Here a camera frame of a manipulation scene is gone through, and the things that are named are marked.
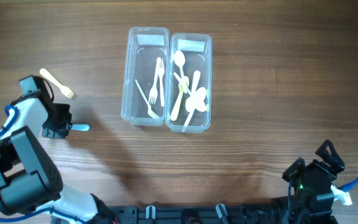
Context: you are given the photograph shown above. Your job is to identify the yellow plastic fork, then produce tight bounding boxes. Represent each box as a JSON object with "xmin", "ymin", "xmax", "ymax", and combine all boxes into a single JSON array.
[{"xmin": 40, "ymin": 68, "xmax": 76, "ymax": 100}]

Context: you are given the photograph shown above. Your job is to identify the white spoon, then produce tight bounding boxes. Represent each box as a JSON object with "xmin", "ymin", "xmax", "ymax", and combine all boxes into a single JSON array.
[
  {"xmin": 173, "ymin": 50, "xmax": 188, "ymax": 93},
  {"xmin": 186, "ymin": 70, "xmax": 201, "ymax": 113},
  {"xmin": 172, "ymin": 72, "xmax": 208, "ymax": 113}
]

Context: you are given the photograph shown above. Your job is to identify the light blue plastic fork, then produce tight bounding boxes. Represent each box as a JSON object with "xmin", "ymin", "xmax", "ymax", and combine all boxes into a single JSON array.
[{"xmin": 71, "ymin": 124, "xmax": 90, "ymax": 132}]

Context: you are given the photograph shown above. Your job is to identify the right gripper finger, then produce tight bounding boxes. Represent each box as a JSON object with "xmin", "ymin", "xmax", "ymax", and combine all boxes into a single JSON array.
[
  {"xmin": 282, "ymin": 157, "xmax": 305, "ymax": 182},
  {"xmin": 315, "ymin": 139, "xmax": 345, "ymax": 173}
]

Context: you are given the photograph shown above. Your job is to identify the left clear plastic container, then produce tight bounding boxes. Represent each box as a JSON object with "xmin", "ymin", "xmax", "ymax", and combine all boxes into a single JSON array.
[{"xmin": 121, "ymin": 27, "xmax": 170, "ymax": 126}]

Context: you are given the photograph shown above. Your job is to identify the yellow plastic spoon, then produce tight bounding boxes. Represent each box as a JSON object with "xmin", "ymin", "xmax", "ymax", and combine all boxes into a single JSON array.
[{"xmin": 170, "ymin": 76, "xmax": 189, "ymax": 121}]

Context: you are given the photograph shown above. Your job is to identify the clear plastic fork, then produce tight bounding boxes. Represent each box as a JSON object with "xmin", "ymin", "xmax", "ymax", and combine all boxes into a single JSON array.
[{"xmin": 149, "ymin": 57, "xmax": 161, "ymax": 105}]

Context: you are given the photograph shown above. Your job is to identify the white fork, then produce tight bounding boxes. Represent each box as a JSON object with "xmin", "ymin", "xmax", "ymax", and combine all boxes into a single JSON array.
[{"xmin": 158, "ymin": 58, "xmax": 165, "ymax": 107}]

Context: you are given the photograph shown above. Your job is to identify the clear plastic container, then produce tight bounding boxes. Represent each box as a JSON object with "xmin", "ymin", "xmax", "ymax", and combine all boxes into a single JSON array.
[
  {"xmin": 165, "ymin": 33, "xmax": 213, "ymax": 133},
  {"xmin": 121, "ymin": 27, "xmax": 170, "ymax": 126}
]

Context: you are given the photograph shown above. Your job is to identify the right clear plastic container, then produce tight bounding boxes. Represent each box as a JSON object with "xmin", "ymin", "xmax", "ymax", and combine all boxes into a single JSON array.
[{"xmin": 165, "ymin": 33, "xmax": 213, "ymax": 133}]

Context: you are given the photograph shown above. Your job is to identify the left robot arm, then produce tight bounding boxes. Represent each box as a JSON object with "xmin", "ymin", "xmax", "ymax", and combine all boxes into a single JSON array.
[{"xmin": 0, "ymin": 75, "xmax": 119, "ymax": 223}]

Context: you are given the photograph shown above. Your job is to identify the white fork pointing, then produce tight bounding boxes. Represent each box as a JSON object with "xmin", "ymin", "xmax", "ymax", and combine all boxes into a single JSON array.
[{"xmin": 135, "ymin": 80, "xmax": 160, "ymax": 119}]

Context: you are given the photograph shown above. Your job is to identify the white spoon vertical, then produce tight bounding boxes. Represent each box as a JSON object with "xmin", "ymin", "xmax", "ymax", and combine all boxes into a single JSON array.
[{"xmin": 182, "ymin": 87, "xmax": 207, "ymax": 133}]

